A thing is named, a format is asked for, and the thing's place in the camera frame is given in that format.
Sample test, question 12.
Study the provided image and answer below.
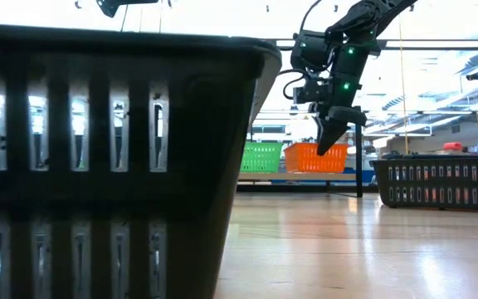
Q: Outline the green plastic mesh basket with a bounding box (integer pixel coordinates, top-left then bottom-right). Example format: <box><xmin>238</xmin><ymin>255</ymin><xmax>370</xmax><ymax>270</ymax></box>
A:
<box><xmin>240</xmin><ymin>141</ymin><xmax>285</xmax><ymax>174</ymax></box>

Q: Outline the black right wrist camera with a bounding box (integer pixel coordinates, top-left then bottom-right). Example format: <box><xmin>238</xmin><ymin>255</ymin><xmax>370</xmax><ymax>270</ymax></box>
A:
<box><xmin>291</xmin><ymin>76</ymin><xmax>333</xmax><ymax>105</ymax></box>

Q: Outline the black metal shelf end frame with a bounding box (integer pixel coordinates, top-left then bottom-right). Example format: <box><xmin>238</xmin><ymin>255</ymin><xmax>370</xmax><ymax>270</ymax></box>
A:
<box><xmin>354</xmin><ymin>123</ymin><xmax>364</xmax><ymax>199</ymax></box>

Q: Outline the black plastic mesh basket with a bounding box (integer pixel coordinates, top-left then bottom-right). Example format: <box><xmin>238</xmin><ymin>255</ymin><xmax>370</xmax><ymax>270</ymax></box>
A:
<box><xmin>0</xmin><ymin>22</ymin><xmax>284</xmax><ymax>299</ymax></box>
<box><xmin>371</xmin><ymin>154</ymin><xmax>478</xmax><ymax>213</ymax></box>

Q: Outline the long black hanging cable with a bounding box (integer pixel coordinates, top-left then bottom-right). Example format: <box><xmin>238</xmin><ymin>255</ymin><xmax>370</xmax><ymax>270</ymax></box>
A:
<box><xmin>119</xmin><ymin>4</ymin><xmax>129</xmax><ymax>33</ymax></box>

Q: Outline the orange plastic mesh basket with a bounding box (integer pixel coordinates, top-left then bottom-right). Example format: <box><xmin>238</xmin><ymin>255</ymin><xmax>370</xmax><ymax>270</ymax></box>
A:
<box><xmin>283</xmin><ymin>142</ymin><xmax>350</xmax><ymax>174</ymax></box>

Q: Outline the black aluminium rig frame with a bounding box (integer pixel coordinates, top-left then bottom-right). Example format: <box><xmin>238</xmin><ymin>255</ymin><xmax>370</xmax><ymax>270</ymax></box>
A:
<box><xmin>236</xmin><ymin>182</ymin><xmax>380</xmax><ymax>194</ymax></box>

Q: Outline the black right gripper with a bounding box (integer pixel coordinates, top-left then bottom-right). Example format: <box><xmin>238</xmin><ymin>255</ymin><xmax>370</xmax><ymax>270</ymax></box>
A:
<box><xmin>315</xmin><ymin>72</ymin><xmax>368</xmax><ymax>156</ymax></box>

